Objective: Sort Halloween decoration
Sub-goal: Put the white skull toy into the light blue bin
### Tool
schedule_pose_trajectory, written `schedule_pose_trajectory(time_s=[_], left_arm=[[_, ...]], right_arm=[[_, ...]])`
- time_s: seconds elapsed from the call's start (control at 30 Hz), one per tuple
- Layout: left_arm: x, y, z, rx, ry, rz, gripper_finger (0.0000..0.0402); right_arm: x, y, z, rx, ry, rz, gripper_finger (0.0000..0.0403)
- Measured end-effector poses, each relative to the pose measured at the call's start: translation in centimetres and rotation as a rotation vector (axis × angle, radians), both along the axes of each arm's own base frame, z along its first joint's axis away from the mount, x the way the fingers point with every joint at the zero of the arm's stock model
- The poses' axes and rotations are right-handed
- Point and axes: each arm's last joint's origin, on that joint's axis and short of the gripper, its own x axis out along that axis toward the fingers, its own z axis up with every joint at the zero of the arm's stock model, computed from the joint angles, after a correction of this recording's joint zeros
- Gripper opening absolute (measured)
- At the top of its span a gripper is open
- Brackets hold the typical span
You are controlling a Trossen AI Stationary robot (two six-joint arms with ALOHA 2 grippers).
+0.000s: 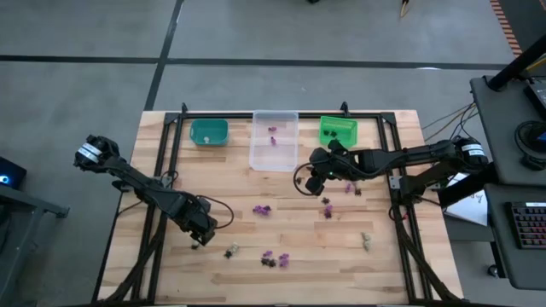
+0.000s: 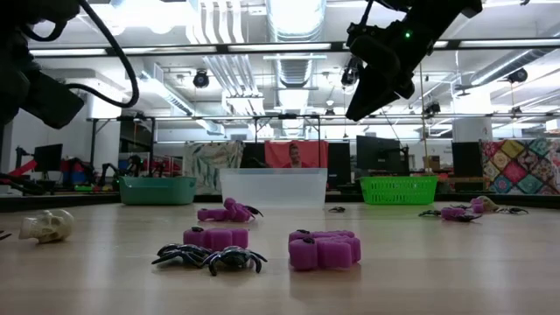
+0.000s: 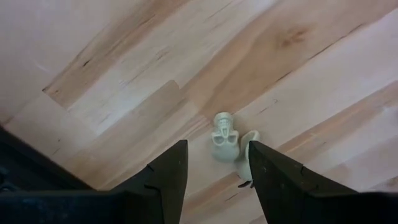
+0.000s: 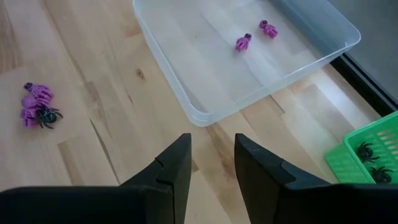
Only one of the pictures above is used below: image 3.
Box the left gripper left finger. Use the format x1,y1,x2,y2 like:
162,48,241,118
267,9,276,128
111,139,189,224

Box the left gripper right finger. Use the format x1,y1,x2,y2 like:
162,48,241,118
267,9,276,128
248,140,356,224

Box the cream plastic skull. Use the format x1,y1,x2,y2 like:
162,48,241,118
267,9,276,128
234,129,261,183
210,111,241,162

